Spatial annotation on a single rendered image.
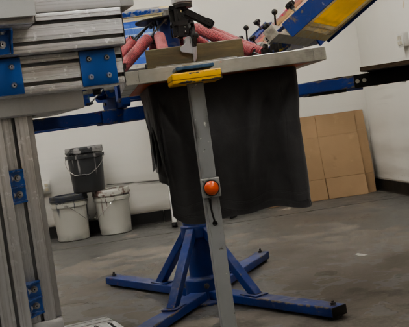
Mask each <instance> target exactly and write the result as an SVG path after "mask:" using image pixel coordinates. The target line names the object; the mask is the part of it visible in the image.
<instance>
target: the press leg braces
mask: <svg viewBox="0 0 409 327"><path fill-rule="evenodd" d="M203 235H204V238H205V239H206V240H207V242H208V233H207V228H206V227H204V228H203ZM194 243H195V230H194V229H187V230H186V232H185V235H184V239H183V238H182V236H181V232H180V234H179V236H178V238H177V240H176V242H175V244H174V246H173V248H172V250H171V252H170V254H169V256H168V257H167V260H166V262H165V264H164V266H163V268H162V270H161V271H160V274H159V275H158V278H157V279H156V281H153V282H151V283H152V284H161V285H164V284H168V283H171V282H173V284H172V287H171V292H170V295H169V300H168V303H167V307H166V308H164V309H162V310H161V311H177V310H178V309H180V308H181V307H183V306H184V305H186V303H180V300H181V297H182V292H183V289H184V284H185V281H186V276H187V272H188V267H189V264H190V260H191V256H192V251H193V246H194ZM208 243H209V242H208ZM226 249H227V258H228V263H229V272H230V273H232V274H233V275H234V276H235V277H236V279H237V280H238V281H239V283H240V284H241V285H242V287H243V288H244V289H245V290H246V292H245V293H242V294H240V295H242V296H247V297H260V296H262V295H266V294H268V292H262V291H261V290H260V289H259V288H258V286H257V285H256V284H255V282H254V281H253V280H252V278H251V277H250V276H249V275H248V274H247V272H246V271H245V269H244V268H243V267H242V266H241V264H240V263H239V262H238V260H237V259H236V258H235V257H234V256H233V254H232V253H231V251H230V250H229V249H228V248H227V247H226ZM177 262H178V263H177ZM176 264H177V268H176V271H175V276H174V279H173V280H168V279H169V277H170V276H171V273H172V272H173V270H174V268H175V266H176Z"/></svg>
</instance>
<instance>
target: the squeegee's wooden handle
mask: <svg viewBox="0 0 409 327"><path fill-rule="evenodd" d="M180 47H181V46H176V47H166V48H161V49H151V50H145V59H146V64H147V69H154V68H156V67H158V66H168V65H173V64H183V63H188V62H193V54H190V53H182V52H181V51H180ZM233 56H237V58H239V57H244V51H243V42H242V39H241V38H238V39H232V40H222V41H217V42H207V43H197V60H196V62H198V61H203V60H213V59H218V58H228V57H233Z"/></svg>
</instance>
